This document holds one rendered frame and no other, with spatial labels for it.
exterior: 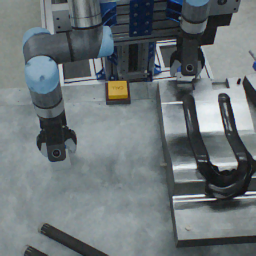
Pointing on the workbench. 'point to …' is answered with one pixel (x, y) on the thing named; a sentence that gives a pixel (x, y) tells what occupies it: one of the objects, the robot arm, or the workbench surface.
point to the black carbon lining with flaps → (204, 164)
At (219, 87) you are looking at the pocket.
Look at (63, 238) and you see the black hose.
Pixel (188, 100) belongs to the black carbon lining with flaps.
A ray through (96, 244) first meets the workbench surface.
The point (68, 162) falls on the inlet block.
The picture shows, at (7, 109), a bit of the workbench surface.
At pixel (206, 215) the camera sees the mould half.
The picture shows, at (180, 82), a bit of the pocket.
